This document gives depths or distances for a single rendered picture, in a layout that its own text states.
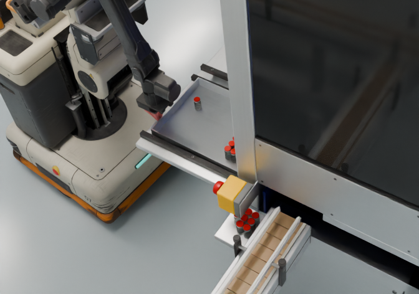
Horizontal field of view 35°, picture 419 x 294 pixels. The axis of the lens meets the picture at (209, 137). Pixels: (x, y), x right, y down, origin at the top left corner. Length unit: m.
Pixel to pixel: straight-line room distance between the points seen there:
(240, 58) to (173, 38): 2.30
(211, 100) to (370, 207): 0.77
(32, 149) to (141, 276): 0.74
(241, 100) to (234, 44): 0.18
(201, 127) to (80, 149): 0.95
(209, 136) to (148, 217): 0.99
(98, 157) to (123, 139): 0.14
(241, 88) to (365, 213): 0.43
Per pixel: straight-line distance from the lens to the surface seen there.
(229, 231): 1.86
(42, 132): 2.85
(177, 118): 2.12
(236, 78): 1.50
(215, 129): 2.08
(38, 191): 3.20
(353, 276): 1.92
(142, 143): 2.08
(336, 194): 1.62
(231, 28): 1.40
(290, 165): 1.63
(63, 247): 2.99
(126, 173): 2.81
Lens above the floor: 2.47
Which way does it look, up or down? 50 degrees down
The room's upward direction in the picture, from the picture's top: 8 degrees counter-clockwise
